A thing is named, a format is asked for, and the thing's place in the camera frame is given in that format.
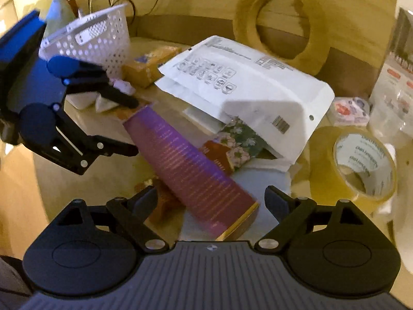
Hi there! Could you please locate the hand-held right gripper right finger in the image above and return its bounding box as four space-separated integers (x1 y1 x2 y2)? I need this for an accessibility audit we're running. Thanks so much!
255 185 359 254

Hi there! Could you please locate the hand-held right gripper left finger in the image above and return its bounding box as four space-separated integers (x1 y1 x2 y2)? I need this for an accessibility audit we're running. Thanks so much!
56 185 170 253

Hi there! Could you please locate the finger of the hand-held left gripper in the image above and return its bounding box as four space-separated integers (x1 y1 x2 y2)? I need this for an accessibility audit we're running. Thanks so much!
32 103 139 175
63 61 140 110

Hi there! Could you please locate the purple cardboard box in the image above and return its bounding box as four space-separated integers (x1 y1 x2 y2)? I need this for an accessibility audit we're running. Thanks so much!
123 105 260 241

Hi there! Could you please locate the white padded envelope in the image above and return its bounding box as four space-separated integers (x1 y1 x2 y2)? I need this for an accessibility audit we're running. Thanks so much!
155 35 335 165

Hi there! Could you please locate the pale purple wrapper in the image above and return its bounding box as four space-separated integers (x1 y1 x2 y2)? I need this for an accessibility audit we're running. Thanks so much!
110 79 136 96

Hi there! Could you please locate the white tissue packet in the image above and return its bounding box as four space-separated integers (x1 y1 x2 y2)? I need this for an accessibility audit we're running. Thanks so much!
65 92 98 110
94 95 119 113

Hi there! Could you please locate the small brown packet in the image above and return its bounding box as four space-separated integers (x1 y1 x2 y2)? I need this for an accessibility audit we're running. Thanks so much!
149 177 182 224

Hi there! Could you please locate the yellow toy bricks box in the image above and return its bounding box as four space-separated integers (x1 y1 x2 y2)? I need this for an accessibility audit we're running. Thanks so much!
122 46 183 88

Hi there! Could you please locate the clear packing tape roll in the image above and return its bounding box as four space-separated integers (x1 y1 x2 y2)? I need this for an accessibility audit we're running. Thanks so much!
311 126 398 203

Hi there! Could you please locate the white perforated plastic basket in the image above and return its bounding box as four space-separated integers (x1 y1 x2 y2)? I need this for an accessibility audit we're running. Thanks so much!
39 3 131 78

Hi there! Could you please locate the floral patterned packet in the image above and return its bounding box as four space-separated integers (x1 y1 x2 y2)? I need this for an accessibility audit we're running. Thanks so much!
200 116 268 174

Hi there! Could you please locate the pale green paper bag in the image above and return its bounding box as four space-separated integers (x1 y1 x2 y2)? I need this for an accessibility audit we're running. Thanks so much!
42 0 78 39

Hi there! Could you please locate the small colourful packet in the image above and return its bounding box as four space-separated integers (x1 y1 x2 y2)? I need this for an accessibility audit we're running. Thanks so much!
329 96 370 127

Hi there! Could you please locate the clear plastic container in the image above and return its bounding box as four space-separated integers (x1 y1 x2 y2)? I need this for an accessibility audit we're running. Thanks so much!
368 6 413 146

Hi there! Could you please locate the brown plush ring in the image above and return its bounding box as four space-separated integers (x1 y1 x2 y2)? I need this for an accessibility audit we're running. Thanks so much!
233 0 331 75

